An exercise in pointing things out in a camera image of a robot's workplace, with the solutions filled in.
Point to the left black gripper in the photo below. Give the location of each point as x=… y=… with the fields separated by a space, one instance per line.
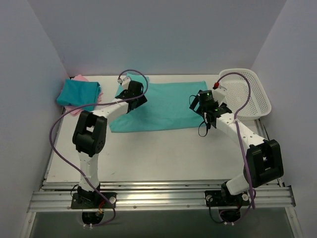
x=138 y=99

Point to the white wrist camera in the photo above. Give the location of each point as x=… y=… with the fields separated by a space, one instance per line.
x=218 y=92
x=124 y=83

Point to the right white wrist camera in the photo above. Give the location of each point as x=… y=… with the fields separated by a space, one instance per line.
x=218 y=92

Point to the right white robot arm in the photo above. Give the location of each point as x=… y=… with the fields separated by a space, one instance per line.
x=262 y=158

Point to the mint green t-shirt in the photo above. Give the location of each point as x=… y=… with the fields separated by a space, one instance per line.
x=167 y=108

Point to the folded teal t-shirt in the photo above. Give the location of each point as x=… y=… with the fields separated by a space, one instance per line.
x=77 y=93

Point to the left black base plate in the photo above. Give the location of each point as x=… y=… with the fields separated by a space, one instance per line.
x=93 y=202

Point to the white plastic mesh basket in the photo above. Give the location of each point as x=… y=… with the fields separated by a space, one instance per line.
x=243 y=85

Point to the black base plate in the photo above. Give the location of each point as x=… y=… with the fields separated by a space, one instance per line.
x=93 y=202
x=215 y=198

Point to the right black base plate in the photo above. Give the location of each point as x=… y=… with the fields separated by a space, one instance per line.
x=215 y=198

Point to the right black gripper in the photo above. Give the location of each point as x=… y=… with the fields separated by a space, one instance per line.
x=195 y=106

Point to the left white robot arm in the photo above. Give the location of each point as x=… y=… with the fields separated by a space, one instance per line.
x=89 y=136

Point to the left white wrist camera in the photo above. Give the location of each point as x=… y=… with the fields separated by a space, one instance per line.
x=124 y=83

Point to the folded pink t-shirt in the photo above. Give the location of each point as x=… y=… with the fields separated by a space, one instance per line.
x=76 y=110

